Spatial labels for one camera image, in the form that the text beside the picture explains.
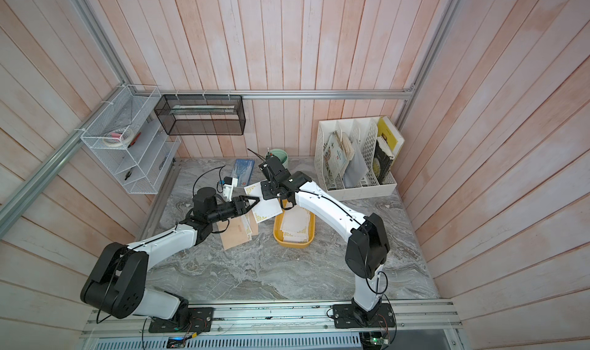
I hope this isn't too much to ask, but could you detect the yellow book in organizer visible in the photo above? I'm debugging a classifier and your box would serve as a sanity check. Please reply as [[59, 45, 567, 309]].
[[377, 116, 405, 157]]

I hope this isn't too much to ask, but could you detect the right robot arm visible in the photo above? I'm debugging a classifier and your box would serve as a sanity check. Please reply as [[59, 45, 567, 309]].
[[259, 156, 390, 322]]

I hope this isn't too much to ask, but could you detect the white plastic file organizer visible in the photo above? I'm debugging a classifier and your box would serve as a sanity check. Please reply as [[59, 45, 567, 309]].
[[314, 117, 397, 201]]

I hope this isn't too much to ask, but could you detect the tape roll on shelf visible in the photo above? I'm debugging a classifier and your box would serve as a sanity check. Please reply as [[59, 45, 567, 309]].
[[102, 129, 135, 148]]

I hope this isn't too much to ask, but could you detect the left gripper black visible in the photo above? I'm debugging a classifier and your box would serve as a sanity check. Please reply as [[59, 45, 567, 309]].
[[207, 195, 261, 223]]

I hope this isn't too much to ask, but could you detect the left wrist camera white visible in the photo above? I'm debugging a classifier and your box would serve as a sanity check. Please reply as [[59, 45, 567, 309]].
[[222, 176, 238, 201]]

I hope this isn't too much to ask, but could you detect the grey folder in organizer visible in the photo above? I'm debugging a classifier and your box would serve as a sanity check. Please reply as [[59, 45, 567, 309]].
[[343, 141, 368, 189]]

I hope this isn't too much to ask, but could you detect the black mesh wall basket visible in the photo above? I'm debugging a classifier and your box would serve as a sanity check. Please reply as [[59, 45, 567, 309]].
[[155, 93, 247, 136]]

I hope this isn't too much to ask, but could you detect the white mesh wall shelf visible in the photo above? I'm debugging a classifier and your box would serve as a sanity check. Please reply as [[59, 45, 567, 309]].
[[81, 85, 181, 195]]

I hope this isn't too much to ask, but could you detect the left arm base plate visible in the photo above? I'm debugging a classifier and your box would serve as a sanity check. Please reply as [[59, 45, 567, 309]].
[[148, 307, 214, 334]]

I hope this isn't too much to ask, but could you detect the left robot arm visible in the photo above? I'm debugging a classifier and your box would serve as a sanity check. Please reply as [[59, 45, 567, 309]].
[[80, 187, 261, 321]]

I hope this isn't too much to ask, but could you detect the white yellow-pattern paper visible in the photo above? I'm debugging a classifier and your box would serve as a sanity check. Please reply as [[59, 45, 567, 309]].
[[244, 182, 283, 223], [242, 216, 253, 240]]

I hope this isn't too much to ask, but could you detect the green pen holder cup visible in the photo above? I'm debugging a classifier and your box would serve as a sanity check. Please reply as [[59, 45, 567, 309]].
[[267, 149, 289, 168]]

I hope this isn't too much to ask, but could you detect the pink lined paper sheet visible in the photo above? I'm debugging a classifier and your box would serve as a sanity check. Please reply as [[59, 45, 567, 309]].
[[248, 213, 259, 236]]

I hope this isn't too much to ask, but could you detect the blue booklet on table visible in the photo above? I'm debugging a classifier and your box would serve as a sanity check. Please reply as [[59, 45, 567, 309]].
[[230, 159, 254, 188]]

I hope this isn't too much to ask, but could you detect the stack of stationery paper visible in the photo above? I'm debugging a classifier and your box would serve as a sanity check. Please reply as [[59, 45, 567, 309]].
[[280, 206, 310, 243]]

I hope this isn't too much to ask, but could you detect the dark book in organizer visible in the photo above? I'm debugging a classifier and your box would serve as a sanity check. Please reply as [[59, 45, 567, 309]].
[[373, 136, 395, 184]]

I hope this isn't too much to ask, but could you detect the yellow plastic storage box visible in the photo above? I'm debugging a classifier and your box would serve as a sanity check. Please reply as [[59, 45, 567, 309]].
[[273, 210, 316, 249]]

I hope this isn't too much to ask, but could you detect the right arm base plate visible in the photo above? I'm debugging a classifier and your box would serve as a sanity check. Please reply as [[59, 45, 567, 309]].
[[331, 302, 396, 329]]

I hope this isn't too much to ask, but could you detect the illustrated magazine in organizer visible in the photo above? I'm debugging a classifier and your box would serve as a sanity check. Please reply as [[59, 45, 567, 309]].
[[323, 130, 355, 188]]

